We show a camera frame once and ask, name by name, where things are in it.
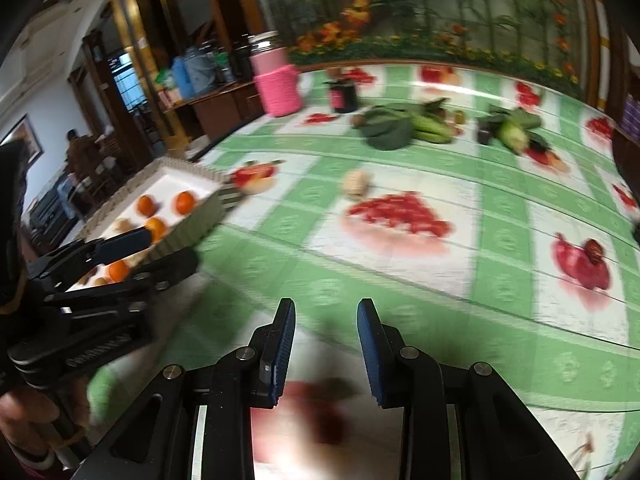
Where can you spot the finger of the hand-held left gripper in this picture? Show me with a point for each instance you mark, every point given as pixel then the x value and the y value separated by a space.
pixel 165 271
pixel 125 242

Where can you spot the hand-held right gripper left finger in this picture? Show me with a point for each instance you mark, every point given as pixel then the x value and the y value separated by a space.
pixel 281 355

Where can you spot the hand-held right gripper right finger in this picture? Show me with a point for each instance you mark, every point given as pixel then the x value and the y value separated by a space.
pixel 372 360

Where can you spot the beige yam chunk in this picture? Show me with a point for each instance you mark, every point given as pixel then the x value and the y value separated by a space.
pixel 356 183
pixel 122 225

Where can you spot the large orange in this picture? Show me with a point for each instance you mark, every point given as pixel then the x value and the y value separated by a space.
pixel 156 228

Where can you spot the white tray with chevron rim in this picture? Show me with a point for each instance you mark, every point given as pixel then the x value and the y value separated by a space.
pixel 165 185

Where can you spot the person's left forearm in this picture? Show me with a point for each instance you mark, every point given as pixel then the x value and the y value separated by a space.
pixel 20 467

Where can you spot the person's left hand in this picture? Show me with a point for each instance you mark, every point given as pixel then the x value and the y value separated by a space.
pixel 25 412

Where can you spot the small orange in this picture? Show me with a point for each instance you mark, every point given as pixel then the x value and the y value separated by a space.
pixel 185 201
pixel 146 205

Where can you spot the fruit print green tablecloth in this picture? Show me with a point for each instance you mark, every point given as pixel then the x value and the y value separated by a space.
pixel 475 280

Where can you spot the wooden sideboard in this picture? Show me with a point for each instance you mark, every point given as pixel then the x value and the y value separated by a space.
pixel 225 110

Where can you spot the blue plastic jug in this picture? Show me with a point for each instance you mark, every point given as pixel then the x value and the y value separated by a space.
pixel 182 77

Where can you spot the wooden glass cabinet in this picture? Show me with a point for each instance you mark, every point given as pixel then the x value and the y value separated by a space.
pixel 140 60

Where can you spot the jar in pink knitted sleeve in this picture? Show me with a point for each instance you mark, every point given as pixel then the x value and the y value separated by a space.
pixel 276 80

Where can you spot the red date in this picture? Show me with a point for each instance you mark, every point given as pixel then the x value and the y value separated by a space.
pixel 595 251

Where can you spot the black jar with pink label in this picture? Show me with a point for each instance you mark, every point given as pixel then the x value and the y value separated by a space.
pixel 343 95

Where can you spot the small brown jar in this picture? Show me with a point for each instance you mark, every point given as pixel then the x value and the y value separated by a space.
pixel 334 73

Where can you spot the pale-stemmed bok choy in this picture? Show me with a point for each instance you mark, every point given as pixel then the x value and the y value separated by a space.
pixel 512 127

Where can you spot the dark purple eggplant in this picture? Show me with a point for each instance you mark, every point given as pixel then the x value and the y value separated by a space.
pixel 539 144

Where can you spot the purple bottle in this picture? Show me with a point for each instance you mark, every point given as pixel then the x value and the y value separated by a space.
pixel 636 117
pixel 626 115

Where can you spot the framed wall picture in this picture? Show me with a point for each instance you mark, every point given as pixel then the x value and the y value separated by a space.
pixel 22 137

